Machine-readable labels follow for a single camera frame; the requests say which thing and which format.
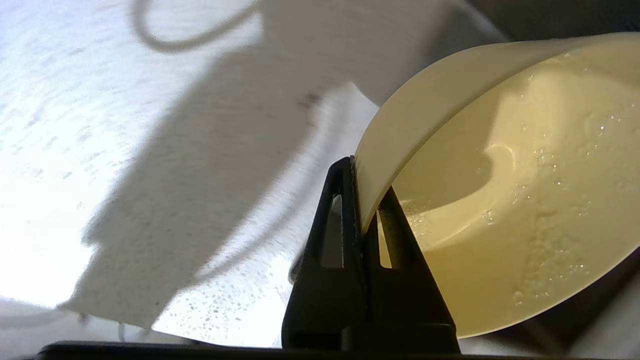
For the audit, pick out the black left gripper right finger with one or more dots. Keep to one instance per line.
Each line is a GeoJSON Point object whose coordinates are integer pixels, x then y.
{"type": "Point", "coordinates": [400, 305]}

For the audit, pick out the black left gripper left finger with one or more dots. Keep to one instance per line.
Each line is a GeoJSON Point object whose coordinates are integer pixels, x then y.
{"type": "Point", "coordinates": [322, 300]}

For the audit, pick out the yellow plastic bowl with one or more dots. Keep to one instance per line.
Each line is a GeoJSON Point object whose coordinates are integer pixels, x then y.
{"type": "Point", "coordinates": [525, 200]}

